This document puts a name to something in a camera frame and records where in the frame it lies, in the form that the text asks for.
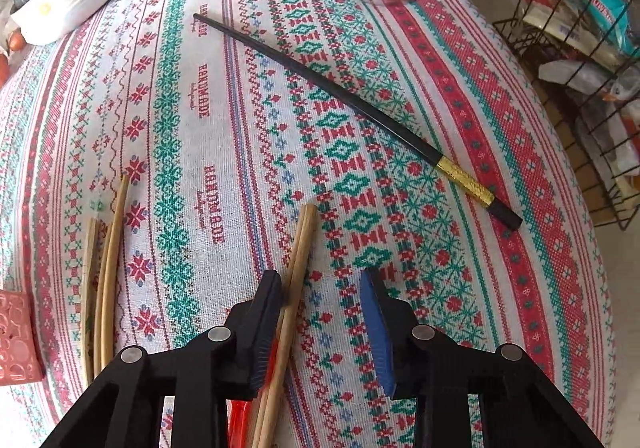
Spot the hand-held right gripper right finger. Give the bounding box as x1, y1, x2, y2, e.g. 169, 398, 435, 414
359, 268, 608, 448

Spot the black wire rack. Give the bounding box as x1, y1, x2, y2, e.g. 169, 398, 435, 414
492, 0, 640, 231

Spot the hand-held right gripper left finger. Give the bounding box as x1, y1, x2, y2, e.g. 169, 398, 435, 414
40, 269, 284, 448

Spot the white plastic bag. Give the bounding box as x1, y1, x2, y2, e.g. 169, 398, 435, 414
539, 57, 613, 91

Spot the thin bamboo chopstick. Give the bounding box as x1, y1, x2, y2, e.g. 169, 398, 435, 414
93, 174, 127, 376
100, 174, 131, 371

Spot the red green patterned tablecloth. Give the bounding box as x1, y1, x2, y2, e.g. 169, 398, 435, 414
0, 0, 616, 448

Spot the red plastic spoon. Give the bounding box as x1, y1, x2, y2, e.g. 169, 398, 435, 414
227, 343, 278, 448

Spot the pink perforated utensil holder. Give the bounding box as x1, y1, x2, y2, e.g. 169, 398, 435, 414
0, 289, 47, 385

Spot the black chopstick with gold band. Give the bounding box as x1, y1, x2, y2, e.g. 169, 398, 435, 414
193, 12, 524, 230

